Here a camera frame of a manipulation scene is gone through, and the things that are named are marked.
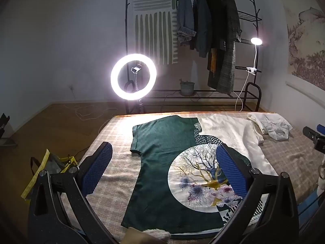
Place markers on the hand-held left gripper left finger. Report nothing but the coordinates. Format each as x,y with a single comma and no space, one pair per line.
97,167

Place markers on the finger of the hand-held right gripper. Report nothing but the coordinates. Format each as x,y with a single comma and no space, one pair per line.
318,139

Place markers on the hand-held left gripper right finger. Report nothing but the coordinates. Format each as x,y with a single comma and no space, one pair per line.
232,170

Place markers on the green tree print t-shirt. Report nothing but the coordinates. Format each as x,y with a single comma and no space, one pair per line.
157,157

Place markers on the black metal clothes rack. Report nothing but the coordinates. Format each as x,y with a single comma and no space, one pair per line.
165,94

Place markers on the beige plaid blanket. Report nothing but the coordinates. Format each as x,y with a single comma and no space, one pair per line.
114,132

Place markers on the white small garment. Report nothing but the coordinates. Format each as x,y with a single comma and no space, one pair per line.
278,128

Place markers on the yellow trimmed bag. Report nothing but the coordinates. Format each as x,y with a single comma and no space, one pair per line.
50,162

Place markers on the tan cloth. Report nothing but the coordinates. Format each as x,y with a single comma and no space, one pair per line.
137,237

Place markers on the white fluffy item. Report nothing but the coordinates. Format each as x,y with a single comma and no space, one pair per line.
157,235

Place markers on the potted plant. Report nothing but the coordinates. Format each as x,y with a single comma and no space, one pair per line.
187,89

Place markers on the black stand base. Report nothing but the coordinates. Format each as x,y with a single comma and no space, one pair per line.
3,124

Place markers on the phone holder clip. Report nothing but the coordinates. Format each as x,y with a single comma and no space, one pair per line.
135,69

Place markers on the yellow garment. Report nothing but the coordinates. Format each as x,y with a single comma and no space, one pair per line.
212,58

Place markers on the white clip lamp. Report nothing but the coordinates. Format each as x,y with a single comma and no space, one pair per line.
256,41

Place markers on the dark green jacket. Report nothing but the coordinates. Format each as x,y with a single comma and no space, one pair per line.
201,22

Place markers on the black coat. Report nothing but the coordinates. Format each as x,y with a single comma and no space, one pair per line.
215,12

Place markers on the blue denim jacket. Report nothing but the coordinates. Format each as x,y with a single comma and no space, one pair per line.
185,12

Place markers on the landscape wall mural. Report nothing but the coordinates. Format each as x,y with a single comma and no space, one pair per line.
309,43

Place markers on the green striped wall hanging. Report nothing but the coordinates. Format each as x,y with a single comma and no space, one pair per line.
152,30

